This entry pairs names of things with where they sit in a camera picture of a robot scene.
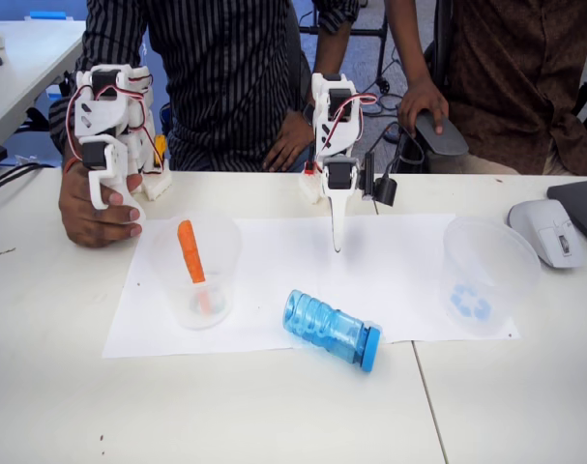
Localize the blue plastic bottle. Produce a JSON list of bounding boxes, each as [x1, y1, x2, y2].
[[281, 288, 384, 373]]

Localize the white leader robot arm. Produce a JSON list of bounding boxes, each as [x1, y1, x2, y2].
[[64, 62, 174, 226]]

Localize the brown-shirt person's right forearm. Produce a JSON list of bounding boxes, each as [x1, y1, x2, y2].
[[388, 0, 437, 93]]

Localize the striped-shirt person's right forearm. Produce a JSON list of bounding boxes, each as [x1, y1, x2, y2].
[[48, 94, 89, 168]]

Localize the striped-shirt person's left forearm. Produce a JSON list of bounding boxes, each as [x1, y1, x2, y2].
[[313, 14, 347, 78]]

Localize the orange carrot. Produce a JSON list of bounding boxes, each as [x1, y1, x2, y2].
[[176, 219, 216, 316]]

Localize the striped-shirt person's left hand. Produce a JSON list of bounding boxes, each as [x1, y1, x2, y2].
[[262, 108, 316, 173]]

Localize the brown-shirt person's right hand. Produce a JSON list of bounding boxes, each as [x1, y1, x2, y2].
[[397, 79, 450, 137]]

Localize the striped-shirt person's right hand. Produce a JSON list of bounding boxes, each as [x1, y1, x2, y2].
[[58, 157, 147, 250]]

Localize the black webcam on gripper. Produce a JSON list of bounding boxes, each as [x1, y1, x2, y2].
[[363, 152, 398, 209]]

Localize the white paper sheet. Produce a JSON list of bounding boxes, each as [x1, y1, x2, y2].
[[314, 213, 521, 347], [102, 217, 333, 360]]

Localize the grey chair armrest pad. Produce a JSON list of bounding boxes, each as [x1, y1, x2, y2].
[[413, 111, 470, 157]]

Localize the clear plastic cup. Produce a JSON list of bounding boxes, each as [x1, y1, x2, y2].
[[147, 215, 244, 331]]

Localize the clear cup with recycling symbol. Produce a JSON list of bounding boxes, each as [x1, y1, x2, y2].
[[440, 216, 543, 335]]

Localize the person in striped shirt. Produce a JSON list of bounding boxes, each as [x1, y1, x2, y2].
[[48, 0, 362, 173]]

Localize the yellow clamp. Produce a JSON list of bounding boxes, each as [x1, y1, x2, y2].
[[153, 135, 169, 173]]

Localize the white computer mouse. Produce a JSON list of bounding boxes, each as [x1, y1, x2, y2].
[[507, 197, 587, 270]]

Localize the person in brown shirt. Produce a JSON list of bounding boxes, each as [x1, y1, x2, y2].
[[387, 0, 587, 176]]

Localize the black laptop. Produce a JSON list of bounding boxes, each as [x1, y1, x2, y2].
[[546, 177, 587, 255]]

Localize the white side table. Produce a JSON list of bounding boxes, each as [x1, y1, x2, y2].
[[0, 19, 86, 146]]

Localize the black webcam cable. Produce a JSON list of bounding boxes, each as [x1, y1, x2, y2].
[[369, 123, 410, 183]]

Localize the black armrest post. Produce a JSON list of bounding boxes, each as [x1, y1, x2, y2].
[[394, 134, 432, 174]]

